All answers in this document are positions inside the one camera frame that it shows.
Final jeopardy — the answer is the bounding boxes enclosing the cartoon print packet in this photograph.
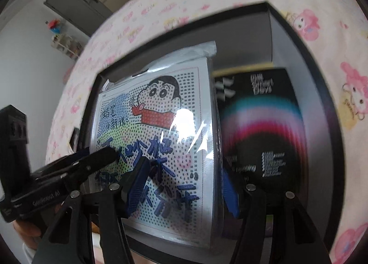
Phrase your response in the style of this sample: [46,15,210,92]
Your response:
[91,40,223,249]

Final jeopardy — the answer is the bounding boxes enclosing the small white shelf with toys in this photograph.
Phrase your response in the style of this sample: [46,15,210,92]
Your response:
[46,19,85,61]

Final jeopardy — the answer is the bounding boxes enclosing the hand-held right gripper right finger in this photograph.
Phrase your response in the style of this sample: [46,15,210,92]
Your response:
[222,170,327,264]

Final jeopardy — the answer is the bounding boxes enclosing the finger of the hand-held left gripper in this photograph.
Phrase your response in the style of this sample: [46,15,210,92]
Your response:
[65,147,119,173]
[32,166,97,193]

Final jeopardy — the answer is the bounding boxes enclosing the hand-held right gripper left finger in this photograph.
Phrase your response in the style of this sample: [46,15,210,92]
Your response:
[39,156,151,264]

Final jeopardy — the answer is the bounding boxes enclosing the grey cabinet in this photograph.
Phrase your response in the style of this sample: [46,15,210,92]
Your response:
[44,0,140,37]

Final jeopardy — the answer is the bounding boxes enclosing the person's left hand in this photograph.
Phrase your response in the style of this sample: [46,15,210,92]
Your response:
[13,216,49,247]

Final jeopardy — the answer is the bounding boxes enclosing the black album with rainbow print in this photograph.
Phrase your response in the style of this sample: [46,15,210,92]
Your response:
[212,67,309,238]

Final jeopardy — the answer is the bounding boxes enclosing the large black box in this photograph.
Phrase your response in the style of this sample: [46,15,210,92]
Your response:
[75,1,347,264]

